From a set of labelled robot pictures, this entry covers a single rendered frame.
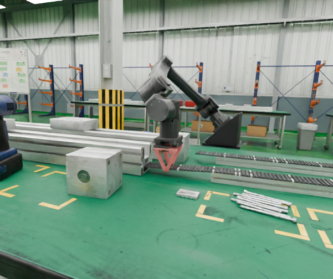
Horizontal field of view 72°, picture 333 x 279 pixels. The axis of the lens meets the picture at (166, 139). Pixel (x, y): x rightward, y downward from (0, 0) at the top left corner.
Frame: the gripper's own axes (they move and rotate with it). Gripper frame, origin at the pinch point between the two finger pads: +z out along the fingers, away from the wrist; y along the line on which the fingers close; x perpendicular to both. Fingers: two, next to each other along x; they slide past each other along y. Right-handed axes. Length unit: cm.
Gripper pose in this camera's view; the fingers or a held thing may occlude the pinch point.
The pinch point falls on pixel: (168, 166)
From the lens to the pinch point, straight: 69.9
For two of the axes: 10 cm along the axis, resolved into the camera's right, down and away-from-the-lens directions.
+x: 9.6, 0.7, -2.6
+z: -0.3, 9.8, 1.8
